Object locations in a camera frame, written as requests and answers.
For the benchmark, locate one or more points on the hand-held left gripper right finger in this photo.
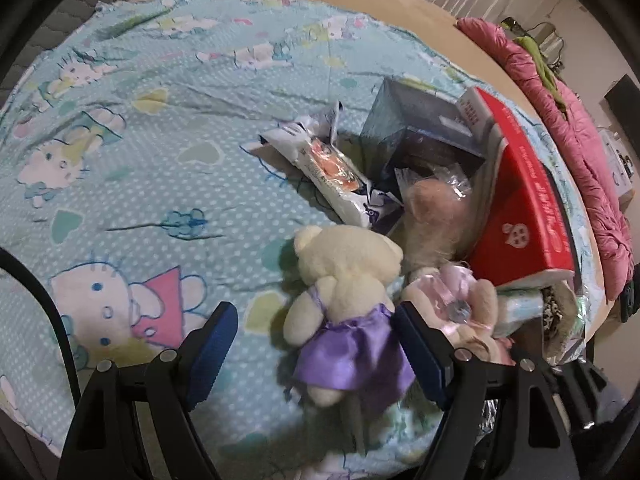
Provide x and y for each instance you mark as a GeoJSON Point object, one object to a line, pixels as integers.
{"type": "Point", "coordinates": [422, 355]}

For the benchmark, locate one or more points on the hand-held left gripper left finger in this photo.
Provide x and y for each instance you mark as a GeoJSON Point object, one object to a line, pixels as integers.
{"type": "Point", "coordinates": [210, 355]}

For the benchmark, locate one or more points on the small pink bunny plush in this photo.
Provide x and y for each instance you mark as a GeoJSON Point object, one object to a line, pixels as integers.
{"type": "Point", "coordinates": [450, 290]}

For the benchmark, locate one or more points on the light blue tissue pack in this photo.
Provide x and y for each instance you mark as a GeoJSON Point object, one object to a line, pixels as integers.
{"type": "Point", "coordinates": [520, 310]}

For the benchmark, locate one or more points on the cream teddy bear purple dress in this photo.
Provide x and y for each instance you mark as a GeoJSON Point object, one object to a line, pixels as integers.
{"type": "Point", "coordinates": [340, 280]}

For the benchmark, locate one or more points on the brown plush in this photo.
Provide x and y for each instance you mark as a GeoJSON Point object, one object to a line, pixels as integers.
{"type": "Point", "coordinates": [430, 220]}

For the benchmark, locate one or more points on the red rectangular package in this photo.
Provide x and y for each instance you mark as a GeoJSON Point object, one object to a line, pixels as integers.
{"type": "Point", "coordinates": [525, 210]}

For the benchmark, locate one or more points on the cartoon cat printed blanket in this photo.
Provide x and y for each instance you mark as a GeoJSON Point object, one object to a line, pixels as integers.
{"type": "Point", "coordinates": [150, 185]}

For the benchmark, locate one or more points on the white snack packet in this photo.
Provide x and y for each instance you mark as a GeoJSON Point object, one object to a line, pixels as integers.
{"type": "Point", "coordinates": [320, 160]}

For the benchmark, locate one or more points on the dark blue box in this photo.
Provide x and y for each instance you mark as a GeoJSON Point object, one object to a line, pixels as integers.
{"type": "Point", "coordinates": [400, 110]}

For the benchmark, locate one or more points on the pink quilt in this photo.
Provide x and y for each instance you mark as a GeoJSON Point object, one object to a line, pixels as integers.
{"type": "Point", "coordinates": [575, 135]}

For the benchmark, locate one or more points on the white dresser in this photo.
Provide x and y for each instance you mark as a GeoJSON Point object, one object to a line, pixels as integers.
{"type": "Point", "coordinates": [617, 160]}

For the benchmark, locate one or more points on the green cloth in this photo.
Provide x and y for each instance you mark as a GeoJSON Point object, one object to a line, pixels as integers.
{"type": "Point", "coordinates": [542, 67]}

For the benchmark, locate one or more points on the black television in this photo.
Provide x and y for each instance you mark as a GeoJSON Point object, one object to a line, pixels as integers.
{"type": "Point", "coordinates": [619, 100]}

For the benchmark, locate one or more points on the tan round bed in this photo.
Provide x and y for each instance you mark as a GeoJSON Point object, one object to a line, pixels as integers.
{"type": "Point", "coordinates": [390, 0]}

